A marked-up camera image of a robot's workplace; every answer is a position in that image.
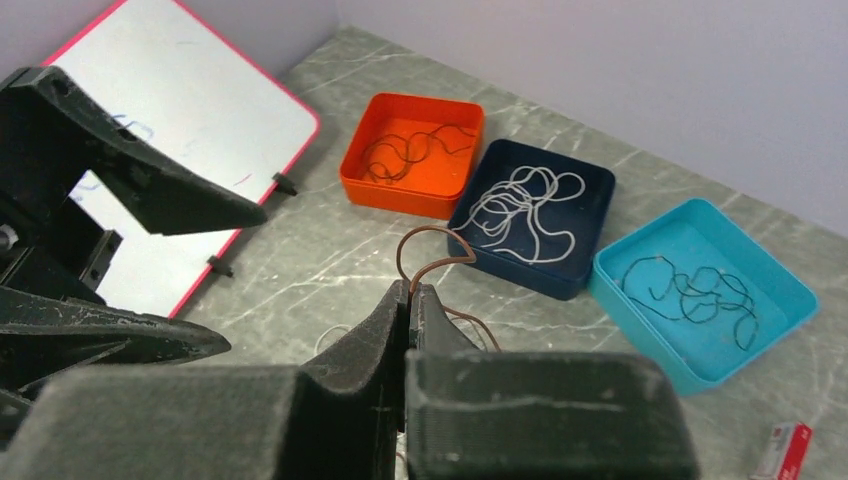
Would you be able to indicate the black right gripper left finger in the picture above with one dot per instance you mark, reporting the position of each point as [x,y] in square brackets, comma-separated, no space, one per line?
[334,417]

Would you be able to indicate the dark blue plastic bin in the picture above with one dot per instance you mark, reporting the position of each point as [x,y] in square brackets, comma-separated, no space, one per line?
[533,217]

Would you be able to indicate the orange plastic bin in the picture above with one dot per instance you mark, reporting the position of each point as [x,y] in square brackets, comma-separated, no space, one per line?
[413,154]

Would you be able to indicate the pink framed whiteboard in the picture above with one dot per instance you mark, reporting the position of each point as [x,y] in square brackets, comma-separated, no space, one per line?
[158,69]

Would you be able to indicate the red white small card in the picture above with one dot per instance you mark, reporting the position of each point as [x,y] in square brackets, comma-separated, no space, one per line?
[785,452]

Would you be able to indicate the teal plastic bin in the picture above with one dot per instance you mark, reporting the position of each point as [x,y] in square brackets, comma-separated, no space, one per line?
[696,294]

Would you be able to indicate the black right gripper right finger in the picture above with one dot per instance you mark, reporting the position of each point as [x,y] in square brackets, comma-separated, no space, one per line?
[472,414]

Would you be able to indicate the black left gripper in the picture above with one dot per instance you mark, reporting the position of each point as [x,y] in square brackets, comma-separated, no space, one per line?
[52,133]

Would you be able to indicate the black whiteboard clip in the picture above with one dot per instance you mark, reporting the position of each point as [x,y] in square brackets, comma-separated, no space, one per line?
[284,185]
[220,267]

